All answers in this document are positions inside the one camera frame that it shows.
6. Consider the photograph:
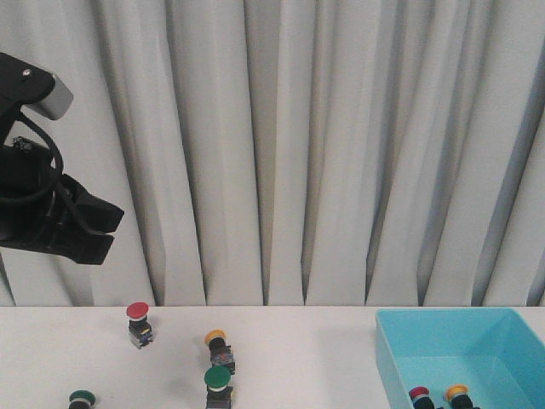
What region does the light blue plastic box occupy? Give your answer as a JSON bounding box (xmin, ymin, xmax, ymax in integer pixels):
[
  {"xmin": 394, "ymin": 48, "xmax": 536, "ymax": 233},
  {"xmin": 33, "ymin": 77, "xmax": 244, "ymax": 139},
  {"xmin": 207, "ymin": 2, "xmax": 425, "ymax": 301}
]
[{"xmin": 376, "ymin": 308, "xmax": 544, "ymax": 408}]

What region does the red push button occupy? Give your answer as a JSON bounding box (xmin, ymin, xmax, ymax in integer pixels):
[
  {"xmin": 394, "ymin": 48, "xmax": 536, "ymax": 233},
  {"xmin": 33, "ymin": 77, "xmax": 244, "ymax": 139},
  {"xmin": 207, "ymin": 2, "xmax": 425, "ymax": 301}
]
[
  {"xmin": 409, "ymin": 386, "xmax": 443, "ymax": 409},
  {"xmin": 126, "ymin": 302, "xmax": 153, "ymax": 349}
]

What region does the small green push button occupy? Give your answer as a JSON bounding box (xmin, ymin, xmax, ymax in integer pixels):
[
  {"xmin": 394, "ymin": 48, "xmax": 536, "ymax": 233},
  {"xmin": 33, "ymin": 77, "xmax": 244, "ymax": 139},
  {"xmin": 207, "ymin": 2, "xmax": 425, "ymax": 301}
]
[{"xmin": 68, "ymin": 389, "xmax": 96, "ymax": 409}]

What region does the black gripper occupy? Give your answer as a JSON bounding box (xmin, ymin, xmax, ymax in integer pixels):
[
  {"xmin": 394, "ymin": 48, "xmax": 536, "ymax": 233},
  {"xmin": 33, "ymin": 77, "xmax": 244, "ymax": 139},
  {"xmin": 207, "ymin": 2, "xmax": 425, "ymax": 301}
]
[{"xmin": 1, "ymin": 142, "xmax": 124, "ymax": 265}]

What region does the yellow push button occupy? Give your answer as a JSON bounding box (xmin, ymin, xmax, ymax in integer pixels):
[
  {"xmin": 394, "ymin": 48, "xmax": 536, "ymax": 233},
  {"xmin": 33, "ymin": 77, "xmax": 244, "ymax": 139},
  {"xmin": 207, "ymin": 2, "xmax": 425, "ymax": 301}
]
[
  {"xmin": 444, "ymin": 383, "xmax": 479, "ymax": 409},
  {"xmin": 204, "ymin": 329, "xmax": 236, "ymax": 375}
]

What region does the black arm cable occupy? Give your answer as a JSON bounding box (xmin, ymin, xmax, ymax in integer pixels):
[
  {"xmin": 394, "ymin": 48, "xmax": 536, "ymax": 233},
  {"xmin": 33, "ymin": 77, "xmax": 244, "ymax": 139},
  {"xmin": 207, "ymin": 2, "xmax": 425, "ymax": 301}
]
[{"xmin": 0, "ymin": 106, "xmax": 73, "ymax": 239}]

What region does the grey pleated curtain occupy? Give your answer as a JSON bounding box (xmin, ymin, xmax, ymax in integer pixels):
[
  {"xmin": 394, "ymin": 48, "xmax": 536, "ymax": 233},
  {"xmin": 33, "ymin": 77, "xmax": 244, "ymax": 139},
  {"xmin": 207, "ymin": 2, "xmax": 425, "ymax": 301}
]
[{"xmin": 1, "ymin": 1, "xmax": 544, "ymax": 306}]

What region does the large green push button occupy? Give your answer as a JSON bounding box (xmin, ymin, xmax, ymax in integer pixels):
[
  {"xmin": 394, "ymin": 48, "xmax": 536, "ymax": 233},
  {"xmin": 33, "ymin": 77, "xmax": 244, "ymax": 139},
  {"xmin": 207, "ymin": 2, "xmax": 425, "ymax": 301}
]
[{"xmin": 204, "ymin": 366, "xmax": 233, "ymax": 409}]

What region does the lying yellow push button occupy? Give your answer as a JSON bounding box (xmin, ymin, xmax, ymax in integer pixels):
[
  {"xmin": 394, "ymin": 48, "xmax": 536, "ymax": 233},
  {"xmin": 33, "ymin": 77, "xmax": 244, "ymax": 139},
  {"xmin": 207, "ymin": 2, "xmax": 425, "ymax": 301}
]
[{"xmin": 204, "ymin": 329, "xmax": 236, "ymax": 375}]

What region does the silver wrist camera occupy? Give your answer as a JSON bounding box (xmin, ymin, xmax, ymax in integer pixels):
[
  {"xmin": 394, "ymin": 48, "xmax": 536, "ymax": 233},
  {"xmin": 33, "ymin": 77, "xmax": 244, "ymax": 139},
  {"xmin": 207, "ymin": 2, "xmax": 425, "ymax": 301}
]
[{"xmin": 0, "ymin": 52, "xmax": 73, "ymax": 144}]

